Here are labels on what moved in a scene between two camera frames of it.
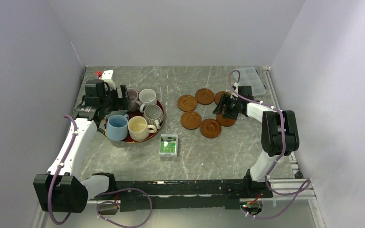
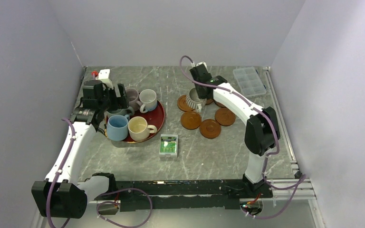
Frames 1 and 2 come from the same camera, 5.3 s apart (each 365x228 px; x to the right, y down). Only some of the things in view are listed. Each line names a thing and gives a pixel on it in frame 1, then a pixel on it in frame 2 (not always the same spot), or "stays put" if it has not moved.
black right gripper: [225, 100] -> [200, 96]
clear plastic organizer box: [249, 77] stays put
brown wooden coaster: [225, 121] stays put
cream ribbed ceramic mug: [138, 128] stays put
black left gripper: [121, 103] stays put
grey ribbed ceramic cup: [153, 115] -> [193, 100]
